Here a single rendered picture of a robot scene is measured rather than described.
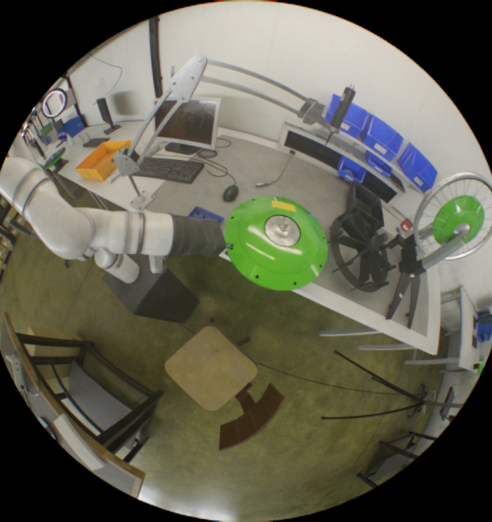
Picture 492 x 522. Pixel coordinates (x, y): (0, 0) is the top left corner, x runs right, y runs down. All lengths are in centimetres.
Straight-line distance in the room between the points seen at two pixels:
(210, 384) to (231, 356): 18
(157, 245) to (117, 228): 7
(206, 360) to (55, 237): 77
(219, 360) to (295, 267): 59
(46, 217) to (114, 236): 11
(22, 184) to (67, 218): 10
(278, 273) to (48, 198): 47
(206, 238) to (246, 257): 14
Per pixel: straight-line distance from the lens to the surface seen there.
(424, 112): 130
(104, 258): 57
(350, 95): 66
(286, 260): 43
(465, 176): 79
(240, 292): 149
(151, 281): 69
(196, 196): 77
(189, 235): 30
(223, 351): 84
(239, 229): 45
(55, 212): 27
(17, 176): 32
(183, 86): 54
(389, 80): 122
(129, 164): 69
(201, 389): 90
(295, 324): 157
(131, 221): 27
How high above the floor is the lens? 146
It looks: 66 degrees down
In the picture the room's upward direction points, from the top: 15 degrees clockwise
